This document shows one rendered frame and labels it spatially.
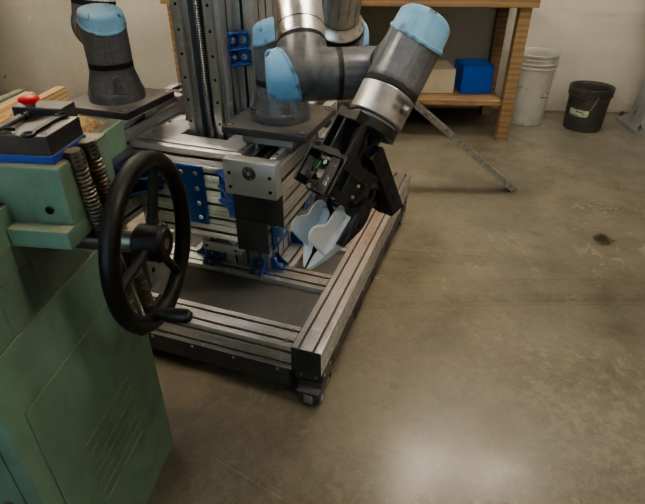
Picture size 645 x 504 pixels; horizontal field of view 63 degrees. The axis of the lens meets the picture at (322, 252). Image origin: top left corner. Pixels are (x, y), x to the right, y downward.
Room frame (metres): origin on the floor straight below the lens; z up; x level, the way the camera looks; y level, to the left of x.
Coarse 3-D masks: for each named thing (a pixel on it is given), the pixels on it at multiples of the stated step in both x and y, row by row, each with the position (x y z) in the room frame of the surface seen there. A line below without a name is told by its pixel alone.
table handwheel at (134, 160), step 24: (144, 168) 0.71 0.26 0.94; (168, 168) 0.79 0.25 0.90; (120, 192) 0.64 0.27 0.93; (120, 216) 0.62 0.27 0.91; (96, 240) 0.70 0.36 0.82; (120, 240) 0.60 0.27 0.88; (144, 240) 0.69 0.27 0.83; (168, 240) 0.71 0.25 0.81; (120, 264) 0.59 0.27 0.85; (168, 264) 0.74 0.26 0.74; (120, 288) 0.57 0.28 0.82; (168, 288) 0.74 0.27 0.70; (120, 312) 0.57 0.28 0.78
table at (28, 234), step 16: (96, 128) 0.98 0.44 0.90; (112, 128) 0.99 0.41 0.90; (112, 144) 0.98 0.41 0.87; (0, 208) 0.66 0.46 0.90; (0, 224) 0.65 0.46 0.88; (16, 224) 0.66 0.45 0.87; (32, 224) 0.66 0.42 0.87; (48, 224) 0.66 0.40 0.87; (64, 224) 0.66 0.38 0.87; (80, 224) 0.67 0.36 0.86; (0, 240) 0.64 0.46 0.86; (16, 240) 0.65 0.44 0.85; (32, 240) 0.65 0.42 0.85; (48, 240) 0.64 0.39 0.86; (64, 240) 0.64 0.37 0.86; (80, 240) 0.66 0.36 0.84
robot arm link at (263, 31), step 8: (256, 24) 1.29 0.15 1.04; (264, 24) 1.27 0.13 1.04; (272, 24) 1.26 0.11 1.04; (256, 32) 1.27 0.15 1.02; (264, 32) 1.25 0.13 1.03; (272, 32) 1.25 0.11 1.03; (256, 40) 1.27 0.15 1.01; (264, 40) 1.25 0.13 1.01; (272, 40) 1.24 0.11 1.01; (256, 48) 1.27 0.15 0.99; (264, 48) 1.25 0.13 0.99; (272, 48) 1.25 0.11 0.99; (256, 56) 1.27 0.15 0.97; (256, 64) 1.27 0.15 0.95; (264, 64) 1.25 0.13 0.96; (256, 72) 1.28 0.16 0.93; (264, 72) 1.25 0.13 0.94; (264, 80) 1.25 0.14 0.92
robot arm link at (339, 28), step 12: (324, 0) 1.22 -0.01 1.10; (336, 0) 1.19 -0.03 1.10; (348, 0) 1.19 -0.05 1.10; (360, 0) 1.21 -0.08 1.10; (324, 12) 1.23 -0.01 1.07; (336, 12) 1.21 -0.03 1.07; (348, 12) 1.21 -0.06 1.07; (324, 24) 1.25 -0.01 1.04; (336, 24) 1.23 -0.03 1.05; (348, 24) 1.23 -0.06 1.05; (360, 24) 1.27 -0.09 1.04; (336, 36) 1.23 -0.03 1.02; (348, 36) 1.24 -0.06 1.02; (360, 36) 1.26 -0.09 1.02
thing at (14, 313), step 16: (48, 256) 0.72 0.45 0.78; (64, 256) 0.75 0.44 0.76; (80, 256) 0.79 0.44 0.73; (16, 272) 0.64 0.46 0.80; (32, 272) 0.67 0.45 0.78; (48, 272) 0.70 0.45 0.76; (64, 272) 0.74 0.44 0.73; (0, 288) 0.60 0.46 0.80; (16, 288) 0.63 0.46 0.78; (32, 288) 0.66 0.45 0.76; (48, 288) 0.69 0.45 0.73; (0, 304) 0.59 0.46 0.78; (16, 304) 0.62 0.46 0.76; (32, 304) 0.65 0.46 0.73; (0, 320) 0.58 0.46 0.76; (16, 320) 0.61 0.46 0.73; (0, 336) 0.57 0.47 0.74; (0, 352) 0.56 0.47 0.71
